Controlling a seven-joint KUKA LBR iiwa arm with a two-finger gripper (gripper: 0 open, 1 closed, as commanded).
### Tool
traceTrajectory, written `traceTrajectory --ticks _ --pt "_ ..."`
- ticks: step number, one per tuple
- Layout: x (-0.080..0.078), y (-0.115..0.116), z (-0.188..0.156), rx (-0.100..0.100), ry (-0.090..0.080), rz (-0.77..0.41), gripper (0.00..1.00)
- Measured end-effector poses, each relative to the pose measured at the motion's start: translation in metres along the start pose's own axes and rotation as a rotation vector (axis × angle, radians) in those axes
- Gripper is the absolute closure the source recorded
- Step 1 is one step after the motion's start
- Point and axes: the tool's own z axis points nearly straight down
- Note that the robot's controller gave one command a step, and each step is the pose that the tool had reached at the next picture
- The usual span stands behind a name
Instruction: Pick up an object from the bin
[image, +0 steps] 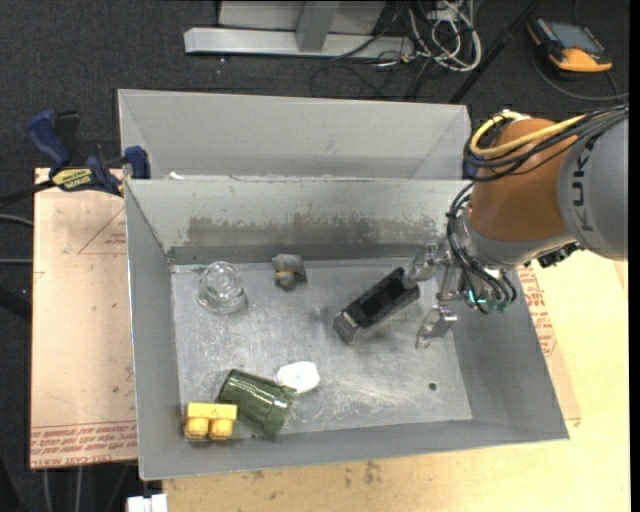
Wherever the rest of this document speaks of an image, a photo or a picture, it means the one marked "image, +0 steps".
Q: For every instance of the black rectangular box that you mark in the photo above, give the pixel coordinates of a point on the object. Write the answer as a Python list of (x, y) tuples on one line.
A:
[(375, 306)]

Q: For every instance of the clear glass dome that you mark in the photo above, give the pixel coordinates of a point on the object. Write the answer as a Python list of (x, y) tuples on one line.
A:
[(222, 289)]

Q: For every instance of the yellow toy block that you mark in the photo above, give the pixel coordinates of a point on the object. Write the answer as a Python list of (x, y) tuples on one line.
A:
[(209, 419)]

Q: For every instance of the dark green cup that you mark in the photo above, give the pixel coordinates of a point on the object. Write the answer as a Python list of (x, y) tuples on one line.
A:
[(256, 404)]

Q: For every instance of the grey toy animal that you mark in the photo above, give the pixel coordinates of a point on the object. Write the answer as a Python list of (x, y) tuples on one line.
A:
[(289, 272)]

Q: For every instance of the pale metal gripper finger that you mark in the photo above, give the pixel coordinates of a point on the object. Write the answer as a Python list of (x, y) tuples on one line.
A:
[(436, 327), (421, 270)]

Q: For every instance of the grey metal bin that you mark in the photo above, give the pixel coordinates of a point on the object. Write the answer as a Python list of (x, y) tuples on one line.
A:
[(350, 340)]

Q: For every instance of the brown cardboard board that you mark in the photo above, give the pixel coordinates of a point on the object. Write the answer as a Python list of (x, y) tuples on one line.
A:
[(80, 325)]

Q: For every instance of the white rounded lump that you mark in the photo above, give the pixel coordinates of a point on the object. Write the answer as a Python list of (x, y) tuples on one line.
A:
[(299, 376)]

